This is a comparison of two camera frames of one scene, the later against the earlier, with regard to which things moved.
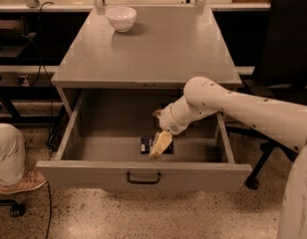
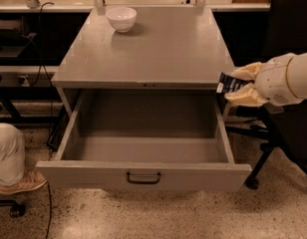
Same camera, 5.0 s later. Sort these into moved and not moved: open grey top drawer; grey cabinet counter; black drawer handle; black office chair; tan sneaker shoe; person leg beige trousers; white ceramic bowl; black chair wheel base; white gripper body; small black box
Moved: small black box; white gripper body
Not moved: tan sneaker shoe; open grey top drawer; grey cabinet counter; black office chair; black drawer handle; person leg beige trousers; black chair wheel base; white ceramic bowl
